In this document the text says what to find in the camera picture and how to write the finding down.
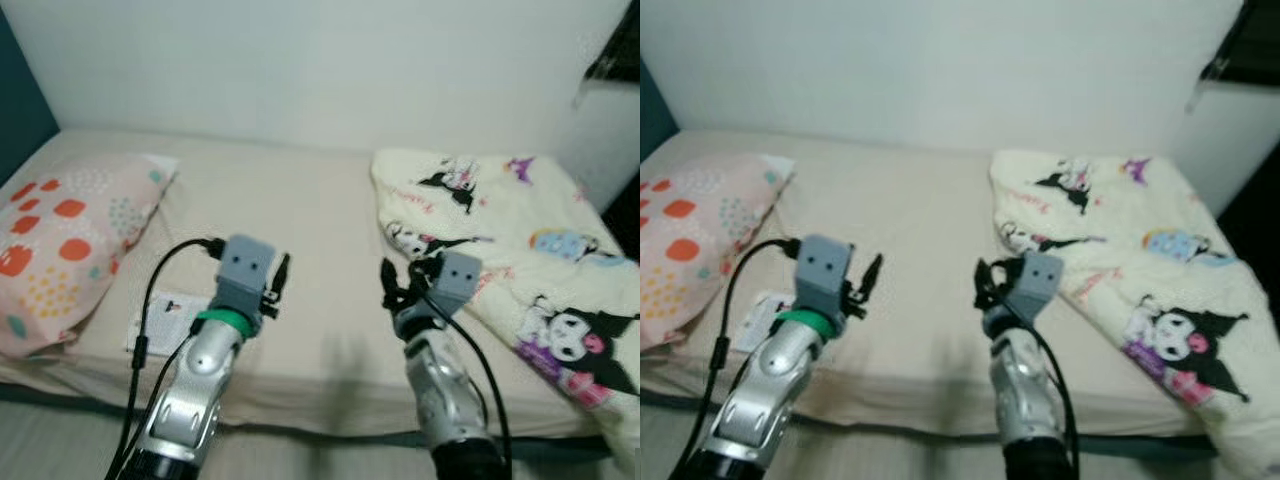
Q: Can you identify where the white book with blue lettering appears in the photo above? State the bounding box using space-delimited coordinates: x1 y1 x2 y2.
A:
127 290 213 357
742 290 801 353

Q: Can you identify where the pink pillow with orange prints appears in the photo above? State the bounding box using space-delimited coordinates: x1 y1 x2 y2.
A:
640 152 798 351
0 152 181 359

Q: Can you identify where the cream sheeted bed mattress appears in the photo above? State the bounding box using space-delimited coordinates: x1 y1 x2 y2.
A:
0 128 613 441
640 128 1226 441

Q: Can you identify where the cream cartoon print blanket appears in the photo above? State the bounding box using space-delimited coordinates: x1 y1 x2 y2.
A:
370 148 641 471
988 148 1280 479

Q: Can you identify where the teal headboard panel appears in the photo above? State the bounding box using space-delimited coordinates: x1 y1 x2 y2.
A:
0 8 61 189
640 60 677 163

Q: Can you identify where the dark window recess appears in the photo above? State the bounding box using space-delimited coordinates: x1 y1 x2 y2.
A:
1185 0 1280 113

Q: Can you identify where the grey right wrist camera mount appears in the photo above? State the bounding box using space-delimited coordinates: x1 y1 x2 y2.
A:
424 251 484 323
1008 251 1064 323

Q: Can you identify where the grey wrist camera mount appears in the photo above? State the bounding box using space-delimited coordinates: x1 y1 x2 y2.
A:
215 235 278 319
795 234 856 316
424 251 484 323
1008 251 1064 323

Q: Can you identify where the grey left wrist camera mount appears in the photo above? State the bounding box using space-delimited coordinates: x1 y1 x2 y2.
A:
215 235 278 319
795 234 856 316

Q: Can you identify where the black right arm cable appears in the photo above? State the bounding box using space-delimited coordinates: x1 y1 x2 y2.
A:
1020 305 1083 480
425 300 515 480

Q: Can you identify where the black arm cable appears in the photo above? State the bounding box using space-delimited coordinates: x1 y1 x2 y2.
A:
1020 305 1083 480
672 236 803 480
425 300 515 480
105 236 227 480

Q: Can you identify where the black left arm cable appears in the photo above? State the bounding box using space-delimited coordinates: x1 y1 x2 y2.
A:
672 236 803 480
105 236 227 480

